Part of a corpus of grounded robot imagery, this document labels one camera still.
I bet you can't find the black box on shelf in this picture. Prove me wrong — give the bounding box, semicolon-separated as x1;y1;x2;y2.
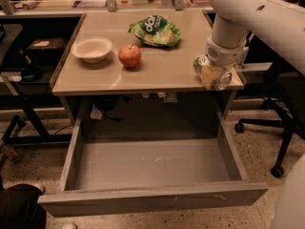
27;37;66;65

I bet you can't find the black office chair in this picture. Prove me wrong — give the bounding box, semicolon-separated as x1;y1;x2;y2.
234;70;305;178

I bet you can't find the person's dark trouser leg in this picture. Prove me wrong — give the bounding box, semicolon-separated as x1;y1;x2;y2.
0;183;47;229

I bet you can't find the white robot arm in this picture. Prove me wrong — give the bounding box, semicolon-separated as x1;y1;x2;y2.
206;0;305;229

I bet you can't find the white paper bowl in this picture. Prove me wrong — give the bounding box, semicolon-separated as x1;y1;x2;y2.
71;37;112;63

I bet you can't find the green chip bag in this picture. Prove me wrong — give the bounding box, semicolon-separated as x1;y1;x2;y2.
129;14;181;48

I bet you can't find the red apple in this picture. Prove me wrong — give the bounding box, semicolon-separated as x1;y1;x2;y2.
118;44;142;69

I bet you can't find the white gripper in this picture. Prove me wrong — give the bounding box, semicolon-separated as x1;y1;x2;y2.
199;36;246;90

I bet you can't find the open grey top drawer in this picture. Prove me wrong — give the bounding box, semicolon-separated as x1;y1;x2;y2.
39;94;268;217

